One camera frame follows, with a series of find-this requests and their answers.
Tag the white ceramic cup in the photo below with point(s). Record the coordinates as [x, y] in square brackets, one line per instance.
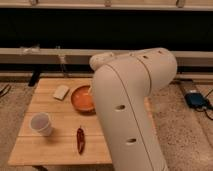
[41, 124]

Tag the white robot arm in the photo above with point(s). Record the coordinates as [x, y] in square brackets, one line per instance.
[120, 85]

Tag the orange bowl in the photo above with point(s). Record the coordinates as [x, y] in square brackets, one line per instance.
[81, 99]

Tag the white sponge block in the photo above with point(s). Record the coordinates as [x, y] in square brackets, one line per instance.
[61, 92]

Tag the red chili pepper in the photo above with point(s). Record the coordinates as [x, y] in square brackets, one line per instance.
[80, 140]

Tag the wooden table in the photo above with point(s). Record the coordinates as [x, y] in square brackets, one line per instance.
[60, 148]

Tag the blue device on floor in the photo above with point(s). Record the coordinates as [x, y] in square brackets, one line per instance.
[195, 100]

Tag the metal rail frame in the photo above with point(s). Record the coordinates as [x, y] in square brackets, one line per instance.
[81, 56]

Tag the black frame foot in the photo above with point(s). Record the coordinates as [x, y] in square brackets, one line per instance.
[34, 78]

